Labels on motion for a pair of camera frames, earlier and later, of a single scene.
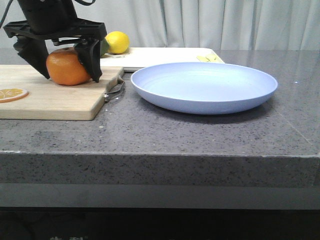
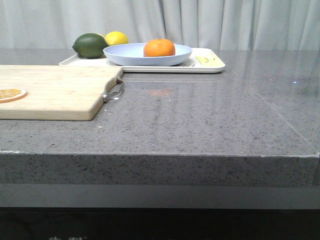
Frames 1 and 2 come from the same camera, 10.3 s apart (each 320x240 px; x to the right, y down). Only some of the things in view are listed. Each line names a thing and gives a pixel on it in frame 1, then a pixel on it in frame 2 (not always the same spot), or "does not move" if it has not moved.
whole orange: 64,67 -> 159,47
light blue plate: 203,88 -> 133,55
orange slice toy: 10,94 does not move
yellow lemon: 118,42 does not move
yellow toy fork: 213,57 does not move
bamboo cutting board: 47,100 does not move
